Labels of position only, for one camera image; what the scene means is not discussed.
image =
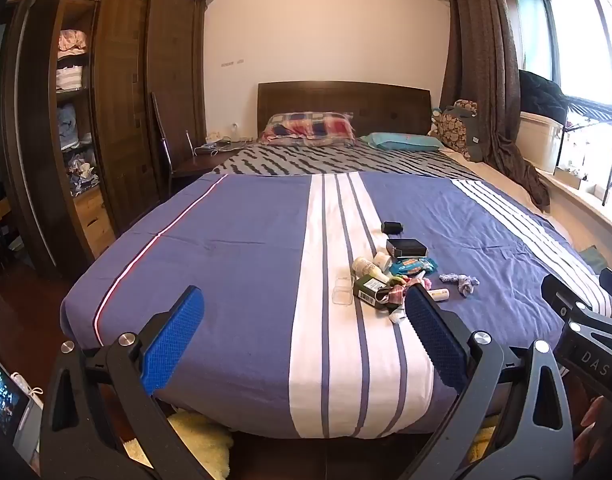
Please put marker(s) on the dark wooden headboard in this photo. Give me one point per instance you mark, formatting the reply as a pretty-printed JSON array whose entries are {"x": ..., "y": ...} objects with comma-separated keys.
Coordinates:
[{"x": 336, "y": 100}]

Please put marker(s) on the white lip balm tube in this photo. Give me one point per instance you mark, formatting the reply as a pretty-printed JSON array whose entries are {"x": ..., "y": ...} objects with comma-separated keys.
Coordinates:
[{"x": 438, "y": 294}]

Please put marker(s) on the blue white striped duvet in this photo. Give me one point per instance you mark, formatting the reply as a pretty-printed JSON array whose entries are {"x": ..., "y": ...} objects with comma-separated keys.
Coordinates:
[{"x": 236, "y": 260}]

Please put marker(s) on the black rectangular box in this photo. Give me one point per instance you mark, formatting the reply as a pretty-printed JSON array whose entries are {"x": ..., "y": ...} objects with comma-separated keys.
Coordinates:
[{"x": 406, "y": 248}]

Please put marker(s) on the white wrapper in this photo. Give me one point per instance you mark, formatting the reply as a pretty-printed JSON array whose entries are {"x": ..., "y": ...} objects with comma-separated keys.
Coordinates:
[{"x": 397, "y": 316}]

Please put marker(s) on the phone with lit screen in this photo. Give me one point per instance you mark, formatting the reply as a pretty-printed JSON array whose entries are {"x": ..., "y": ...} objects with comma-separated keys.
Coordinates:
[{"x": 3, "y": 400}]

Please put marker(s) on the grey black patterned bed sheet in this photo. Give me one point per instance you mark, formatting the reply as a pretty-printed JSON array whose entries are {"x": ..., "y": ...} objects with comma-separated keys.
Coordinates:
[{"x": 311, "y": 160}]

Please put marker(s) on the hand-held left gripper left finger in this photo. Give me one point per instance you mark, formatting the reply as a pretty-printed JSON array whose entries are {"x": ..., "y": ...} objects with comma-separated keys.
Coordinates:
[{"x": 173, "y": 340}]

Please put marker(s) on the fluffy yellow rug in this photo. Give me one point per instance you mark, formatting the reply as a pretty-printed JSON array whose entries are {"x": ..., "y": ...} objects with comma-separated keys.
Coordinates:
[{"x": 201, "y": 440}]

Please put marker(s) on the white storage box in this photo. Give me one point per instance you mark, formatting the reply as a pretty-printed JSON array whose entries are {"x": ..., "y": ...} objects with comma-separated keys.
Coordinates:
[{"x": 536, "y": 140}]

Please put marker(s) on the dark green cloth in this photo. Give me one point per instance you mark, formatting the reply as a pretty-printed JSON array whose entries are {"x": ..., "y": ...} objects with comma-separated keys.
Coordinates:
[{"x": 593, "y": 259}]

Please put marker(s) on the teal pillow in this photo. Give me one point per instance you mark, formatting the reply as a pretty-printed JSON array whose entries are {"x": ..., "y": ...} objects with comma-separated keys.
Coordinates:
[{"x": 401, "y": 141}]

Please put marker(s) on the light blue folded clothes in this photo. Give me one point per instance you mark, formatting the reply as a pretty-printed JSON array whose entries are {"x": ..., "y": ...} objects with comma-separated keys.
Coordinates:
[{"x": 71, "y": 125}]

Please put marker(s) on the white striped folded clothes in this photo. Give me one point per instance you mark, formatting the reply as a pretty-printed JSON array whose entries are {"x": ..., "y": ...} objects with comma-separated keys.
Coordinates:
[{"x": 68, "y": 77}]

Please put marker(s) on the pink folded clothes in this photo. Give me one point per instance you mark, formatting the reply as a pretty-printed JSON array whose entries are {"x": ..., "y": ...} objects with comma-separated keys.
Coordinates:
[{"x": 72, "y": 42}]

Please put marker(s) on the pink green fluffy scrunchie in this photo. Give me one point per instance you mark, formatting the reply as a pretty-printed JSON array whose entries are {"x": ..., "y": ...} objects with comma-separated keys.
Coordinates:
[{"x": 397, "y": 292}]

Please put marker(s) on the dark wooden nightstand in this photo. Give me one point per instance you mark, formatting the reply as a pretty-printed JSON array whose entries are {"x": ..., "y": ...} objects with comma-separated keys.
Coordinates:
[{"x": 196, "y": 166}]

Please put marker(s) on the dark wooden wardrobe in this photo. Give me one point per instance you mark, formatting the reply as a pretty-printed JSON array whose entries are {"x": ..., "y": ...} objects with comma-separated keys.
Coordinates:
[{"x": 121, "y": 85}]

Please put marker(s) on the red blue plaid pillow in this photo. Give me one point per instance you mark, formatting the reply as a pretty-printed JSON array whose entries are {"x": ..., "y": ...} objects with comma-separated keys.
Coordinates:
[{"x": 306, "y": 127}]

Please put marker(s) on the white plastic bottle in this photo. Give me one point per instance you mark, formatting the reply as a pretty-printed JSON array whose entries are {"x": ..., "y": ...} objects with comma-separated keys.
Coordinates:
[{"x": 367, "y": 267}]

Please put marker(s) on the dark green carton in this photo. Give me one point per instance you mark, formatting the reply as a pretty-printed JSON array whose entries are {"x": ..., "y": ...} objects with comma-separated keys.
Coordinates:
[{"x": 370, "y": 291}]

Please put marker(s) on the black jacket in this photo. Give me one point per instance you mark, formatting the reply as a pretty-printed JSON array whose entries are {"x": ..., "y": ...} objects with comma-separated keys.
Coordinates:
[{"x": 541, "y": 92}]

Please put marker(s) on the black thread spool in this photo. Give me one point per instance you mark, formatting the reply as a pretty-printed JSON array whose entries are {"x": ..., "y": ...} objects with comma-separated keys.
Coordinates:
[{"x": 391, "y": 227}]

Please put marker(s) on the brown curtain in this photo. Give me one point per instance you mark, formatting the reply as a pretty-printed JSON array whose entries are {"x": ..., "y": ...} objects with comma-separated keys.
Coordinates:
[{"x": 481, "y": 60}]

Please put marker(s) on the clear plastic case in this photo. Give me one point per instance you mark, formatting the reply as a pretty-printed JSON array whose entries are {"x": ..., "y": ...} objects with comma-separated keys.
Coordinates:
[{"x": 343, "y": 292}]

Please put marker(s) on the blue grey scrunchie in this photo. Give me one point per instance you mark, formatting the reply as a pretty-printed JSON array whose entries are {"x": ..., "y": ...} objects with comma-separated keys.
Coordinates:
[
  {"x": 469, "y": 285},
  {"x": 450, "y": 277}
]

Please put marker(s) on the white tape roll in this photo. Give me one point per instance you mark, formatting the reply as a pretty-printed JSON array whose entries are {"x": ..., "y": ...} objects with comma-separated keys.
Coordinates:
[{"x": 382, "y": 260}]

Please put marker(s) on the brown patterned cushion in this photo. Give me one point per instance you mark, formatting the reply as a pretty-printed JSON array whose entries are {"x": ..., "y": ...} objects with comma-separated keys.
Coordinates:
[{"x": 453, "y": 130}]

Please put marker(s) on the blue snack packet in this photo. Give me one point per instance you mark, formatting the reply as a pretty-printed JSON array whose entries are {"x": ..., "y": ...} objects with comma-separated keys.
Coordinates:
[{"x": 413, "y": 264}]

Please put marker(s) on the person's right hand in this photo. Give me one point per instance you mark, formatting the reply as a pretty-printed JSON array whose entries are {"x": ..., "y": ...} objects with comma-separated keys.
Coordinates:
[{"x": 598, "y": 417}]

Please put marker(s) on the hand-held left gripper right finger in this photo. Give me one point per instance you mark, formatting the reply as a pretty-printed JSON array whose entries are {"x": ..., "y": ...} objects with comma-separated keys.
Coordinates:
[{"x": 436, "y": 335}]

